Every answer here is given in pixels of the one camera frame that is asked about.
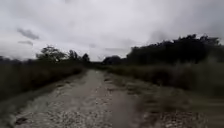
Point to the pale gravel track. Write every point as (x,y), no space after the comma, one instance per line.
(83,103)

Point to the row of trees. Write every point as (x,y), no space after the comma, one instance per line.
(56,54)

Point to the tall dry grass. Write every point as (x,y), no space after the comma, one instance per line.
(26,78)
(180,83)

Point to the dark wood of trees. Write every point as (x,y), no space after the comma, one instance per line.
(180,50)

